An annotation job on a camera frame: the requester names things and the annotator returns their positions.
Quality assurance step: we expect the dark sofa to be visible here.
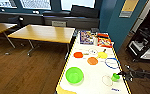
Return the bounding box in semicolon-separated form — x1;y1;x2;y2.
42;4;101;30

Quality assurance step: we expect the small yellow wall sign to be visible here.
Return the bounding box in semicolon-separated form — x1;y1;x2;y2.
118;0;141;19

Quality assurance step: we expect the low wooden table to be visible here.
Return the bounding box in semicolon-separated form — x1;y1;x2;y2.
0;21;18;50
7;23;77;58

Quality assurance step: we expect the thin white ring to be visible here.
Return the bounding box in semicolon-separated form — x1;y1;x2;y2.
87;48;99;56

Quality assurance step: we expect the white dining table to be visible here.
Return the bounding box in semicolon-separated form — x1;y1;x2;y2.
54;29;133;94

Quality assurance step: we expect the black wheeled cart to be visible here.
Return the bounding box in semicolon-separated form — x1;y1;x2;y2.
125;27;150;63

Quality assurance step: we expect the yellow round paddle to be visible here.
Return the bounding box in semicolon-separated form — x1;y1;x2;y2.
97;48;109;60

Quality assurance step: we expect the blue plastic ring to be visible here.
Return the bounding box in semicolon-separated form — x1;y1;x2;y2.
104;57;121;70

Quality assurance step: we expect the red board game box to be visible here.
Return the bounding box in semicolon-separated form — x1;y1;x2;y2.
96;32;114;49

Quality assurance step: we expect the blue board game box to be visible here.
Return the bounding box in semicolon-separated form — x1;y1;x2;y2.
78;29;96;46

